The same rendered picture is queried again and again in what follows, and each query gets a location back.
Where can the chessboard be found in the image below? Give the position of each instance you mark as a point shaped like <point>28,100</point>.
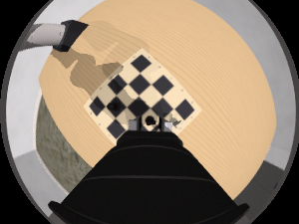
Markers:
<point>142,86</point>

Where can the black chess piece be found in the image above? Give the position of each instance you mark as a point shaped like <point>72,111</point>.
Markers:
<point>150,120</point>
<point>114,107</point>

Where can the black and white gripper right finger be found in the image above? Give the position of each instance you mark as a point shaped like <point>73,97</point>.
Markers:
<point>164,125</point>

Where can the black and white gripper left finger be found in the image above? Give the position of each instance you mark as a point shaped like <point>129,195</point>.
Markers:
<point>135,124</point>

